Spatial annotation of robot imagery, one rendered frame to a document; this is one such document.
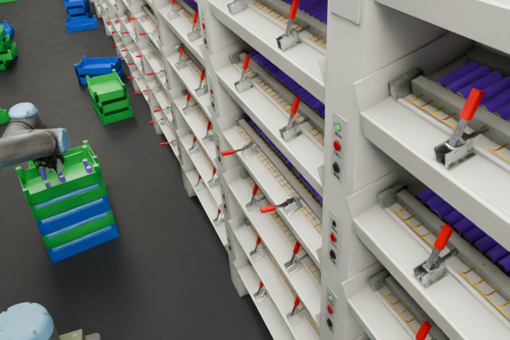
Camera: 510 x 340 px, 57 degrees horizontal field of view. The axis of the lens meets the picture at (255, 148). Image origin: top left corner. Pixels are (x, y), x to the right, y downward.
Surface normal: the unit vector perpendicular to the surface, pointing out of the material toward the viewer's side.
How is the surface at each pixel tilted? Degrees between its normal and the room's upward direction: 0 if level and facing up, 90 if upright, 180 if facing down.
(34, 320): 5
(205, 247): 0
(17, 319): 5
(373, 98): 90
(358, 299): 16
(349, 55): 90
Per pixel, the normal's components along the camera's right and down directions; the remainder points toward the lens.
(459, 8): -0.87, 0.47
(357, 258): 0.40, 0.47
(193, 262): -0.06, -0.84
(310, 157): -0.30, -0.74
